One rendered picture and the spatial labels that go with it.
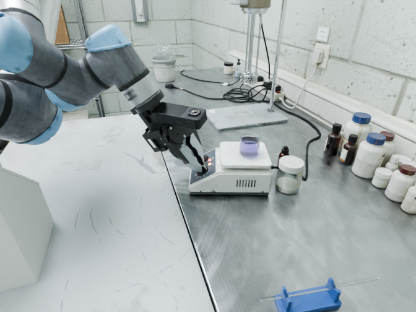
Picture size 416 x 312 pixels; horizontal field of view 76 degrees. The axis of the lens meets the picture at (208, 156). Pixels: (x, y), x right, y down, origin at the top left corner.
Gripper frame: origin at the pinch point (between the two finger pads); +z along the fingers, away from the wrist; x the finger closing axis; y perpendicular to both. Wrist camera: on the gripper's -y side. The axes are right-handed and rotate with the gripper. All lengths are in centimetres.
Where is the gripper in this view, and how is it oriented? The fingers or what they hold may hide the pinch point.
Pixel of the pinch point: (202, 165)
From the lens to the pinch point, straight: 65.3
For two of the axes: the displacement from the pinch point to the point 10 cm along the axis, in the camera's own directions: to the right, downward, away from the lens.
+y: -7.5, 1.4, 6.4
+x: -4.2, 6.5, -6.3
